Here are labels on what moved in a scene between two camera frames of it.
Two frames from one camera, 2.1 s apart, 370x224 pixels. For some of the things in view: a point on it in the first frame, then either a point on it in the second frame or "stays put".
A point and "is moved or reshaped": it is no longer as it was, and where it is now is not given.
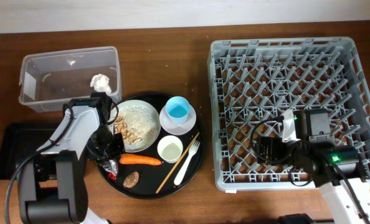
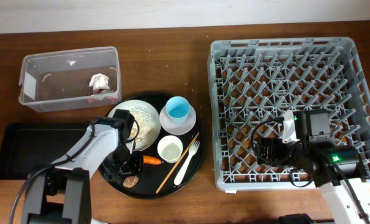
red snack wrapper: [111, 167] is moved or reshaped
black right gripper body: [278, 150] stays put
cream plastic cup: [170, 149] stays put
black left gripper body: [105, 145] -> [124, 162]
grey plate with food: [139, 122] stays put
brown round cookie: [131, 179] stays put
